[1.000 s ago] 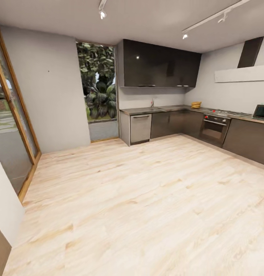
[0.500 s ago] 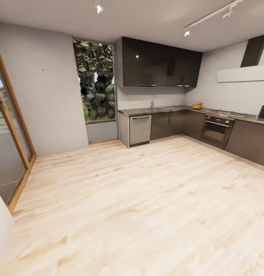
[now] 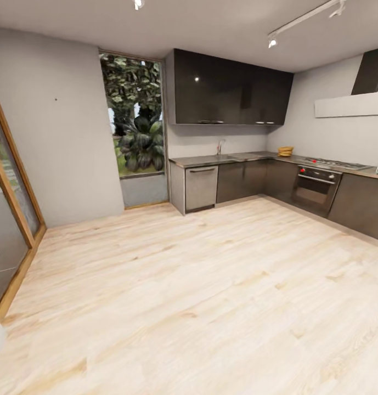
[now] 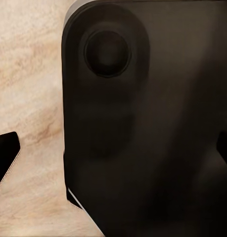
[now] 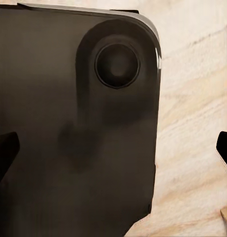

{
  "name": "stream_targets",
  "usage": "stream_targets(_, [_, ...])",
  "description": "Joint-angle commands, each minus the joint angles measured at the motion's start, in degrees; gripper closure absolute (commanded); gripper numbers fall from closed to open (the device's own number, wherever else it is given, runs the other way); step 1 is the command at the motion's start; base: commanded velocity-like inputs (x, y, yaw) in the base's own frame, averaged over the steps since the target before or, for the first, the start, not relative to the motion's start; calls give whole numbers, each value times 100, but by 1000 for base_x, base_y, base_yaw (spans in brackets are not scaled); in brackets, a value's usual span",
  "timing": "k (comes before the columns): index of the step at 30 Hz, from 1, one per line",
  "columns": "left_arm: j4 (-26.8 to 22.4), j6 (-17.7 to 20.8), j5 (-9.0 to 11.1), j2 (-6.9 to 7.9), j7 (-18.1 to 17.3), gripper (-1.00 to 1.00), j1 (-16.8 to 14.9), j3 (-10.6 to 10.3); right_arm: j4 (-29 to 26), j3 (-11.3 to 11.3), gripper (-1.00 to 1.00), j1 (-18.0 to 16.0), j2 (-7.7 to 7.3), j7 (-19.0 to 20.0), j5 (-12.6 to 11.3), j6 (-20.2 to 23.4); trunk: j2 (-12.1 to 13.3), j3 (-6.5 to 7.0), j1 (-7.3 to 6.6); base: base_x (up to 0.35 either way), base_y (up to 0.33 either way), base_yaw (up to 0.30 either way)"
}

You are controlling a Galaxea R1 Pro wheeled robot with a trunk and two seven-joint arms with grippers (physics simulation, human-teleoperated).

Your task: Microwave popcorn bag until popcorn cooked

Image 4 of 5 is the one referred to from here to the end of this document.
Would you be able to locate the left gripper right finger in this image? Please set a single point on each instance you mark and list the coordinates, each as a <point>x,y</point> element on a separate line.
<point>222,145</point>

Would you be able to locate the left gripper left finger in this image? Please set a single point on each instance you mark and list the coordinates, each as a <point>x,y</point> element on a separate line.
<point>9,148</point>

